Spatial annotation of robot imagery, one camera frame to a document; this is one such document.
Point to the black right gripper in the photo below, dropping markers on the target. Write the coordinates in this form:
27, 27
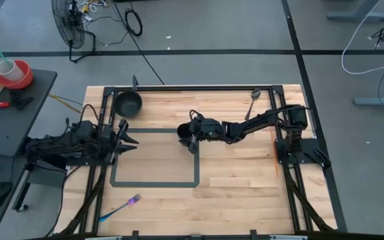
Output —
208, 129

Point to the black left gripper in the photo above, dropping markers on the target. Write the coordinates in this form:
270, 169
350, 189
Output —
120, 130

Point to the black tall cup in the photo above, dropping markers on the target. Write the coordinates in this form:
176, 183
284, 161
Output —
183, 130

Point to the black bowl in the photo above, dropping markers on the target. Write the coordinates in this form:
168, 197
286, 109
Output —
127, 104

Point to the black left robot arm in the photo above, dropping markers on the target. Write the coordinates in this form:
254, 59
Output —
62, 143

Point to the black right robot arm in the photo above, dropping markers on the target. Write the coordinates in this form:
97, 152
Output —
262, 121

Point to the grey flat mat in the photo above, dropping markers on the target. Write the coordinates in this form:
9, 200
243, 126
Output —
155, 184

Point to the purple blue iridescent fork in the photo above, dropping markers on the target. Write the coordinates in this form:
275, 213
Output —
125, 205

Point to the silver metal spoon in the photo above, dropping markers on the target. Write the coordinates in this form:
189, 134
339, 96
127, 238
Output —
254, 95

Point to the small black desk stand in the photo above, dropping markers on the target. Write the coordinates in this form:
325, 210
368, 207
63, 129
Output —
20, 100

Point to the black side desk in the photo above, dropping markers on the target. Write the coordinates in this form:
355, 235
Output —
8, 133

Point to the red plastic bowl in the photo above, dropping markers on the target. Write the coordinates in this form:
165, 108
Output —
23, 80

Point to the black clamp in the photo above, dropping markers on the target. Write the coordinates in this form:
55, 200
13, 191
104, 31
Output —
323, 159

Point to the black floor fan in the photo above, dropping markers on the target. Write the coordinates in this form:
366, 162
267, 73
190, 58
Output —
67, 23

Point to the white paper cup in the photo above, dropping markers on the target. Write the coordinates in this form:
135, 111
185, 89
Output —
8, 70

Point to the grey desk foot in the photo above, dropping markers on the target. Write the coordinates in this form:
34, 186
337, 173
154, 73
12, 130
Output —
378, 101
358, 15

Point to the black aluminium table frame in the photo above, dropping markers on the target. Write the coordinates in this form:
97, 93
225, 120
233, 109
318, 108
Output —
192, 88

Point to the black upright bracket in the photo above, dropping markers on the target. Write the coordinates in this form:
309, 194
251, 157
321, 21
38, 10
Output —
135, 82

